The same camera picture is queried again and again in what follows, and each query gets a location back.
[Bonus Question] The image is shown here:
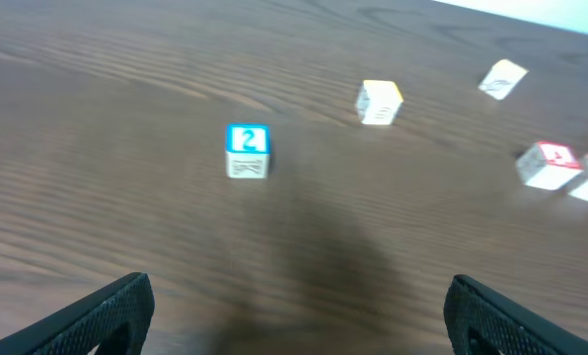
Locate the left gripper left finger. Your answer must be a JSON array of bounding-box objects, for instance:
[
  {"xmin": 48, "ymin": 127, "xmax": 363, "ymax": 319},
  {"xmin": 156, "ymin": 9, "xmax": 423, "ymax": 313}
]
[{"xmin": 0, "ymin": 272, "xmax": 155, "ymax": 355}]

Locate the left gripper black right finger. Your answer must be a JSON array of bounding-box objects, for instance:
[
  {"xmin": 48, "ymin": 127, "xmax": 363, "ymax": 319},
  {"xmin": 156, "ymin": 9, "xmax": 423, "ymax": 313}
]
[{"xmin": 443, "ymin": 274, "xmax": 588, "ymax": 355}]

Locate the red letter A block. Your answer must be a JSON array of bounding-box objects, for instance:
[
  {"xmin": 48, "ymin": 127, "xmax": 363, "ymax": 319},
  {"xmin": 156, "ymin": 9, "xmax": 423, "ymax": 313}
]
[{"xmin": 515, "ymin": 141, "xmax": 583, "ymax": 190}]

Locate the blue number 2 block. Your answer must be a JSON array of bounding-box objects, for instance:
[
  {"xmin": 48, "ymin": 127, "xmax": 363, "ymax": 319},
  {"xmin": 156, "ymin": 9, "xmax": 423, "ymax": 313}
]
[{"xmin": 225, "ymin": 123, "xmax": 271, "ymax": 178}]

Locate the yellow block left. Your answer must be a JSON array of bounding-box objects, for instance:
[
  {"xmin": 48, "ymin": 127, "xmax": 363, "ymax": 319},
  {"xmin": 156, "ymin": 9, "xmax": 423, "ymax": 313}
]
[{"xmin": 355, "ymin": 80, "xmax": 404, "ymax": 126}]

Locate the yellow block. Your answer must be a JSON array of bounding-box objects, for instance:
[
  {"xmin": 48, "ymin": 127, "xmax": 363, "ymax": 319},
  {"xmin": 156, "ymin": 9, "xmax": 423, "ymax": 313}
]
[
  {"xmin": 478, "ymin": 59, "xmax": 528, "ymax": 101},
  {"xmin": 355, "ymin": 80, "xmax": 404, "ymax": 126}
]

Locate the yellow block far centre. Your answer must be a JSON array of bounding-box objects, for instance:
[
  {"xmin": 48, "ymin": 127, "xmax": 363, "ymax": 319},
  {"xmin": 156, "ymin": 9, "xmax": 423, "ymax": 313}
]
[{"xmin": 478, "ymin": 59, "xmax": 528, "ymax": 101}]

